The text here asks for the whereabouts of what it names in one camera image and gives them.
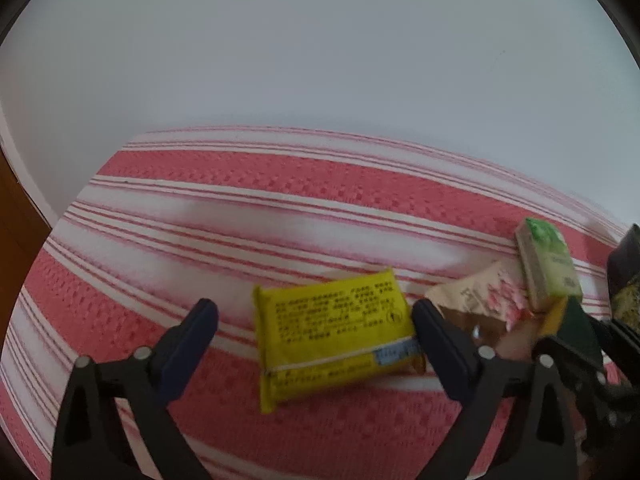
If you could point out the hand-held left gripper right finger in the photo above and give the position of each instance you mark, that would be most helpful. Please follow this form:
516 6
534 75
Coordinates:
445 355

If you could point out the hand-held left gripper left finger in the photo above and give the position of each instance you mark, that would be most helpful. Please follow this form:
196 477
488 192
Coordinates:
192 347

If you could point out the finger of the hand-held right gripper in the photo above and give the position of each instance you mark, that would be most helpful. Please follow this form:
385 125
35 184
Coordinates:
620 340
580 372

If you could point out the yellow and green sponge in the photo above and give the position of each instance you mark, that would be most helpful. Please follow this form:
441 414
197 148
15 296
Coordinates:
575 325

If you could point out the green tissue packet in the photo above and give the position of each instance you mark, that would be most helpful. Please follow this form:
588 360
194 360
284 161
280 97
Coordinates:
547 260

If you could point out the yellow tissue packet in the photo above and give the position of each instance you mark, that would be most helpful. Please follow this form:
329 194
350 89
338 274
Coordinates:
330 325

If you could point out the pink printed packet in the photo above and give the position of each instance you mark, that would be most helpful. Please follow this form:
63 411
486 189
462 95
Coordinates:
480 295

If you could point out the dark packet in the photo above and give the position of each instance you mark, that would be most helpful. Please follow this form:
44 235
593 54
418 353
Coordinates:
627 270

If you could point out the red white striped cloth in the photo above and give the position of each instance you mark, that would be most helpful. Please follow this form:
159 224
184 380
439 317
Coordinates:
250 210

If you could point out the brown wooden board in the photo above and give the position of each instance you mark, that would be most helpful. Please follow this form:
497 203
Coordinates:
20 260

